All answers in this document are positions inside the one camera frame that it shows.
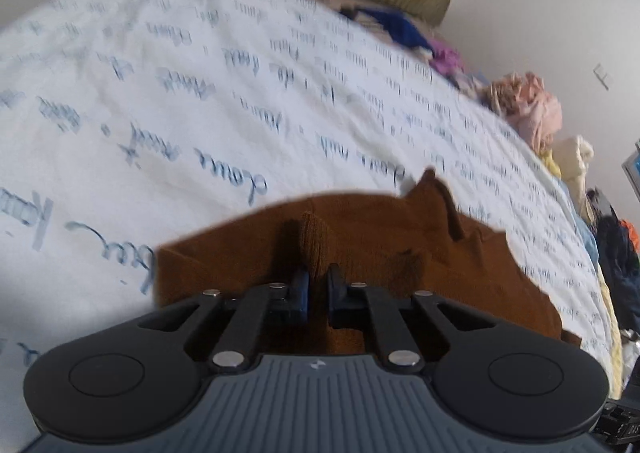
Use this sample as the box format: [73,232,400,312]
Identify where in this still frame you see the brown knit sweater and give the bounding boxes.
[154,170,582,353]

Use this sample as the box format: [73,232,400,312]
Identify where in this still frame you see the cream white jacket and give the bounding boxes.
[552,135,594,219]

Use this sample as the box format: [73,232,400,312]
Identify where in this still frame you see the pink clothes pile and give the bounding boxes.
[480,72,563,154]

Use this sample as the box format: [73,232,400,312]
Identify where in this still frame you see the dark navy clothes pile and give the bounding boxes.
[587,188,639,333]

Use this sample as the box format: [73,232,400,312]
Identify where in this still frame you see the lotus flower wall poster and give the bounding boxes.
[622,142,640,198]

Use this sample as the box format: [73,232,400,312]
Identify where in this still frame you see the purple garment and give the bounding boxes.
[428,39,464,77]

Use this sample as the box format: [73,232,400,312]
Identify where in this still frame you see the dark blue cloth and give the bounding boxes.
[340,6,434,51]

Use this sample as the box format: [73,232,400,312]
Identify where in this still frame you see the white script-print quilt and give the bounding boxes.
[1,0,622,452]

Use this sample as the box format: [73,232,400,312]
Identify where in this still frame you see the white wall light switch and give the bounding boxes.
[592,63,613,91]

